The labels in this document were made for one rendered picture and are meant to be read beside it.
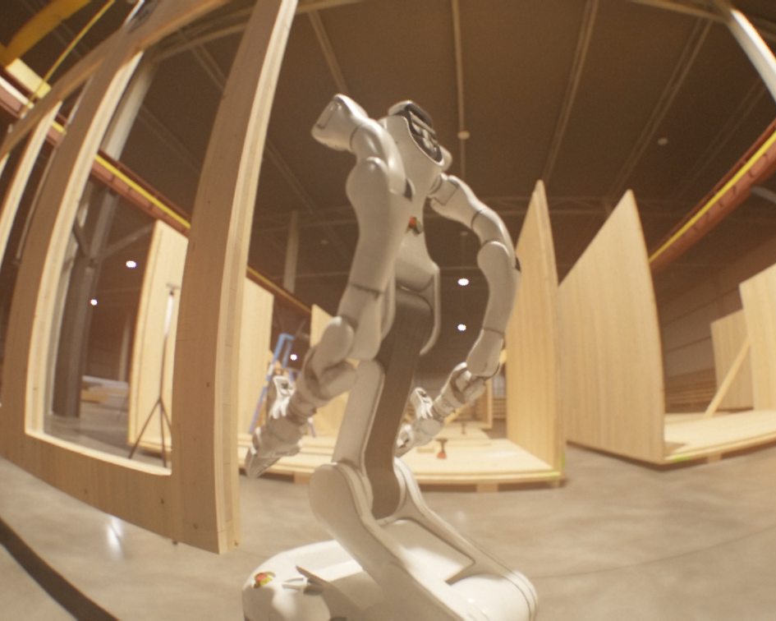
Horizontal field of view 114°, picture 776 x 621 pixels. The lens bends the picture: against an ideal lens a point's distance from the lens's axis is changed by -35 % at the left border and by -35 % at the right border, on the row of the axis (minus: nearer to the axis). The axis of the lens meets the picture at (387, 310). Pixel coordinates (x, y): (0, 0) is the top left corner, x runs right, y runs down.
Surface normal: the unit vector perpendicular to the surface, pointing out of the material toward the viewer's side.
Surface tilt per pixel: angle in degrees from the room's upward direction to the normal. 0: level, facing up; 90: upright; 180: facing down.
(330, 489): 90
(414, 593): 86
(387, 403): 110
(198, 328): 90
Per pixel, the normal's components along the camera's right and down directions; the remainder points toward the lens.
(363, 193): -0.61, -0.01
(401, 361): 0.69, 0.18
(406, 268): 0.59, 0.44
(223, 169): -0.28, -0.24
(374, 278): 0.32, 0.18
